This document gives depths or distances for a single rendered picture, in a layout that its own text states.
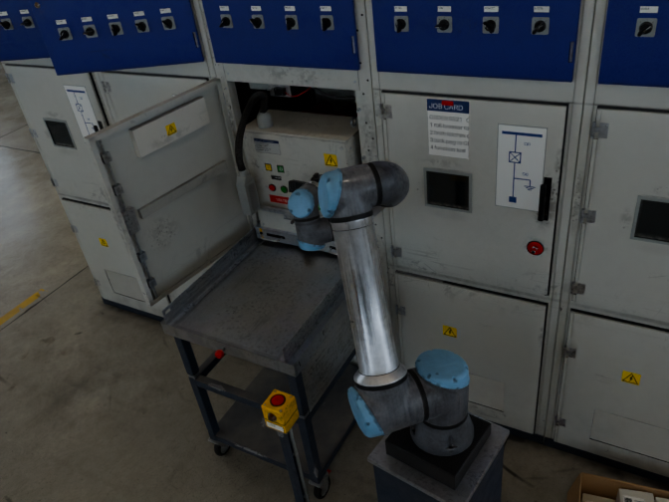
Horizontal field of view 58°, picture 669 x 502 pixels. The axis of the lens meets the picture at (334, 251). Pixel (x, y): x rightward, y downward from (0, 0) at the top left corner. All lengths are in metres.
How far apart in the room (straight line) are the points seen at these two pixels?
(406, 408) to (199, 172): 1.38
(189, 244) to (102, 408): 1.21
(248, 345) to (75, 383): 1.67
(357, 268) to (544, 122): 0.80
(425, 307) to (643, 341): 0.82
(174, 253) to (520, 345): 1.46
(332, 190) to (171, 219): 1.16
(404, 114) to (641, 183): 0.78
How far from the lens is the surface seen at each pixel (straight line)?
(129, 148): 2.37
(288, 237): 2.66
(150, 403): 3.40
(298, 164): 2.44
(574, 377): 2.59
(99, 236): 3.76
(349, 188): 1.52
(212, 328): 2.36
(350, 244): 1.55
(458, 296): 2.48
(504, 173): 2.12
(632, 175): 2.05
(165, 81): 2.75
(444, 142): 2.14
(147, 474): 3.11
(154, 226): 2.51
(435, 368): 1.73
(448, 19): 1.99
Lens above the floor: 2.32
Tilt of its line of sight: 34 degrees down
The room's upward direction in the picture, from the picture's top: 8 degrees counter-clockwise
